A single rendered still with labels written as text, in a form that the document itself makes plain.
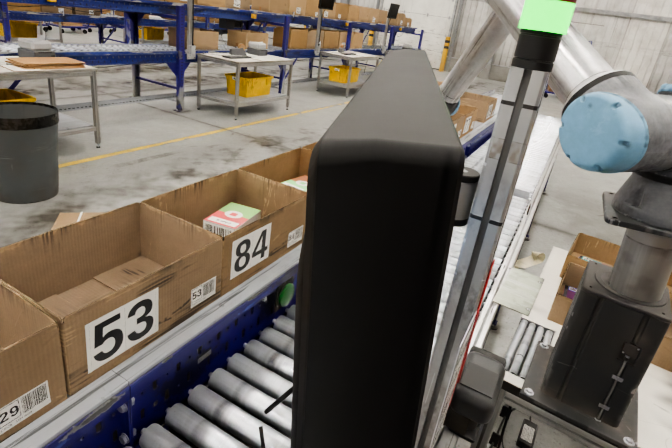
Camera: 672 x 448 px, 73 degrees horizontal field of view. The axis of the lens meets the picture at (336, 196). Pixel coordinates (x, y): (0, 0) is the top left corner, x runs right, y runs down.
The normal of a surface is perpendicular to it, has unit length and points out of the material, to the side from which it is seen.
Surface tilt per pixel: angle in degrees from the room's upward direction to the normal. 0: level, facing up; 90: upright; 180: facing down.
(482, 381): 8
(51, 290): 89
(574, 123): 95
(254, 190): 90
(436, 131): 4
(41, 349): 90
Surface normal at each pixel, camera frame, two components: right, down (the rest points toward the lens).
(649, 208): -0.73, -0.17
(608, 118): -0.93, 0.11
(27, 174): 0.58, 0.45
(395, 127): 0.07, -0.93
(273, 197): -0.48, 0.26
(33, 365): 0.87, 0.29
